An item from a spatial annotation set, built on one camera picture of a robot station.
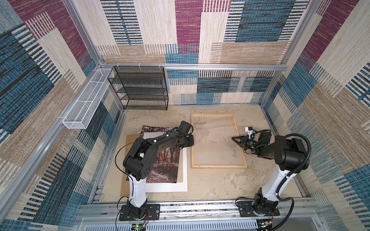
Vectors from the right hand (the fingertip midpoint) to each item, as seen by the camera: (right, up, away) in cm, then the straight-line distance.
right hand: (232, 139), depth 95 cm
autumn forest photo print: (-42, -17, -7) cm, 46 cm away
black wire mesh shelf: (-64, +36, +14) cm, 75 cm away
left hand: (-25, -2, +1) cm, 25 cm away
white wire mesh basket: (-96, +14, -3) cm, 97 cm away
